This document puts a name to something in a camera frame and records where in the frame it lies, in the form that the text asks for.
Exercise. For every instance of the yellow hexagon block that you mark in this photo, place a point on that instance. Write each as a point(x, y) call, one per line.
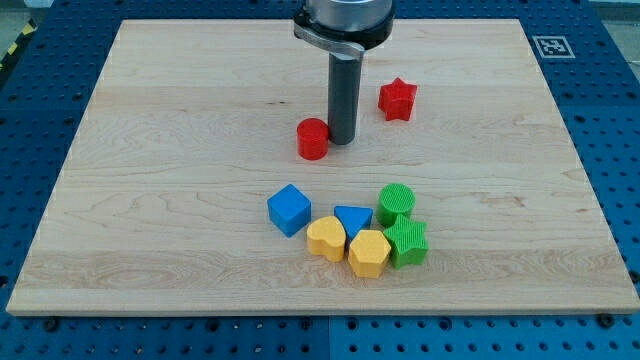
point(369, 253)

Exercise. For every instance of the red star block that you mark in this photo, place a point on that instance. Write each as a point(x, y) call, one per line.
point(396, 100)

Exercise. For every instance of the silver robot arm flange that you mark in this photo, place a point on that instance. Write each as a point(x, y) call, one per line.
point(345, 29)

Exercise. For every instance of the green star block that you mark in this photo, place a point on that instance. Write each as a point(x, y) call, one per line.
point(407, 239)

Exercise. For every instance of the blue triangle block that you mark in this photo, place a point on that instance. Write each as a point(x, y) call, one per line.
point(353, 219)

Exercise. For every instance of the red cylinder block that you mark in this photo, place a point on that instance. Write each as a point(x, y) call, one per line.
point(312, 139)

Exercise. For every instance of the green cylinder block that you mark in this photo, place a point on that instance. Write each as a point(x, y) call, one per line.
point(394, 199)

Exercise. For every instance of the light wooden board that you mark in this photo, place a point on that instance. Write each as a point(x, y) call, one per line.
point(160, 208)

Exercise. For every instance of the yellow heart block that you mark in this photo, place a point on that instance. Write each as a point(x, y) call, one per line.
point(326, 237)

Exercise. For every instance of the white fiducial marker tag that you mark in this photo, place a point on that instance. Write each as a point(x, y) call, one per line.
point(553, 47)

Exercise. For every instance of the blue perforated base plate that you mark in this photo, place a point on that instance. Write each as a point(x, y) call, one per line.
point(47, 91)

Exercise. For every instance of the blue cube block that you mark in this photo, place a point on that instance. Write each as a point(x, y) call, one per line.
point(289, 210)

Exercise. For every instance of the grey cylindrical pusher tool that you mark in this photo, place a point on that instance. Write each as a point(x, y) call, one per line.
point(343, 95)

